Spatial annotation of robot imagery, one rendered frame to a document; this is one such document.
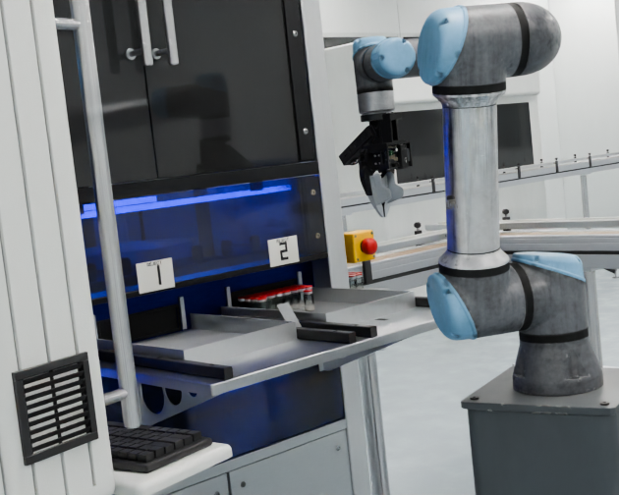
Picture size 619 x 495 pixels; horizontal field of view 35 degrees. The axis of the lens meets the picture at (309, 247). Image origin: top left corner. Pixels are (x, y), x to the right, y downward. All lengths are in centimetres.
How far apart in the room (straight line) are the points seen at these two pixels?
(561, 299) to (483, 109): 34
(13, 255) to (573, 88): 1020
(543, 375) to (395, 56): 66
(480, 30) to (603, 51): 950
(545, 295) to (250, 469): 84
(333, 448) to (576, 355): 83
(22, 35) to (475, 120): 69
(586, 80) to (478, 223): 958
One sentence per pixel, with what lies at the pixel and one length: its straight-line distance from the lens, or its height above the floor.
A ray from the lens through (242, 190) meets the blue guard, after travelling 215.
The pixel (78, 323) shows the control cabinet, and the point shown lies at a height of 104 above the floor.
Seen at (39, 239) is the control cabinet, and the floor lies 116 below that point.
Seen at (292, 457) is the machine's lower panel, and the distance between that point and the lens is 228.
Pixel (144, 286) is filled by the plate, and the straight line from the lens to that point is 200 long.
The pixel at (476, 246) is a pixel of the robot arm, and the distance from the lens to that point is 161.
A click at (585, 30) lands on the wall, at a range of 1117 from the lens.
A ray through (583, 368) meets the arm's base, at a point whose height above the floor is 83.
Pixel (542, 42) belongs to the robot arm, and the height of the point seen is 136.
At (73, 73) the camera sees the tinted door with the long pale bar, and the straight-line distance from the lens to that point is 196.
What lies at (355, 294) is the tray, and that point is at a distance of 225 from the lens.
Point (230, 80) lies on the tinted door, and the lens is 217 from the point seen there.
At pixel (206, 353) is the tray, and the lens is 177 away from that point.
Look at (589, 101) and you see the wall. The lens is 1114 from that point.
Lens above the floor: 123
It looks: 5 degrees down
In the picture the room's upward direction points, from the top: 6 degrees counter-clockwise
